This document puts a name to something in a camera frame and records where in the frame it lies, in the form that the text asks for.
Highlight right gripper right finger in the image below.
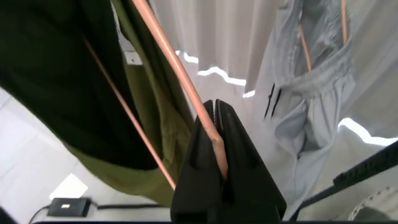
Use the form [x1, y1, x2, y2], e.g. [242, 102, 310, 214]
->
[214, 98, 287, 222]

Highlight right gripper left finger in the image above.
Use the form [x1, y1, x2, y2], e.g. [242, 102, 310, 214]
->
[170, 99, 225, 222]

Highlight pale grey shorts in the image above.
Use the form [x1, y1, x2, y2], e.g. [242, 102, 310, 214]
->
[248, 0, 357, 221]

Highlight pink clothes hanger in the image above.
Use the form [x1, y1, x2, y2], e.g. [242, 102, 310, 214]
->
[298, 0, 348, 73]
[82, 0, 230, 191]

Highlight green long-sleeved shirt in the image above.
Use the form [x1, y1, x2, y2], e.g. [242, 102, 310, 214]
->
[0, 0, 196, 208]

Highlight black clothes rack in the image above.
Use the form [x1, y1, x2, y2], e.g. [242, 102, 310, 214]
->
[289, 141, 398, 222]

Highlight white laundry basket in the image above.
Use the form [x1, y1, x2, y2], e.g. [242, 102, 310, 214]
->
[348, 185, 398, 222]

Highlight black power adapter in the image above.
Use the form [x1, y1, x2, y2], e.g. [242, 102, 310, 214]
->
[46, 197, 93, 218]

